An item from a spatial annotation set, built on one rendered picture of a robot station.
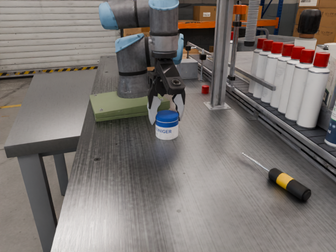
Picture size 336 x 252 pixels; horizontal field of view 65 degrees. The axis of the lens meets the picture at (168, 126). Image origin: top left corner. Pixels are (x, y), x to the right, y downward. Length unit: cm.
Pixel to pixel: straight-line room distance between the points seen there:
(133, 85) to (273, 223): 72
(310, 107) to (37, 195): 87
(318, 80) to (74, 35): 475
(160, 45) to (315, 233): 54
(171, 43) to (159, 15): 7
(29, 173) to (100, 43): 448
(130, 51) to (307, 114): 63
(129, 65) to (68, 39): 424
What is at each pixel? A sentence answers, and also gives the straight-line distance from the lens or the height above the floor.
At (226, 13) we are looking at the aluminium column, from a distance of 100.
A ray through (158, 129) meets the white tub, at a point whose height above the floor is 86.
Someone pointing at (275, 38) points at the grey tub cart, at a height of 76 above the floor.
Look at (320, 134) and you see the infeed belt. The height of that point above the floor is 88.
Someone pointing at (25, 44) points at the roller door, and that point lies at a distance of 531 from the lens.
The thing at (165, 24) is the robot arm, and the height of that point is 115.
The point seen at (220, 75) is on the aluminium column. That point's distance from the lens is 103.
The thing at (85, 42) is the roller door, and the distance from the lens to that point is 528.
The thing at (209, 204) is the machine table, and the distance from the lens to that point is 57.
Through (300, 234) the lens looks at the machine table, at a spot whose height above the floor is 83.
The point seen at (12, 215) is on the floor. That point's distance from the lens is 200.
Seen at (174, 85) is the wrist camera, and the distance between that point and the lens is 67.
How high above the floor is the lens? 120
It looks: 25 degrees down
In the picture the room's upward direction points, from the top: straight up
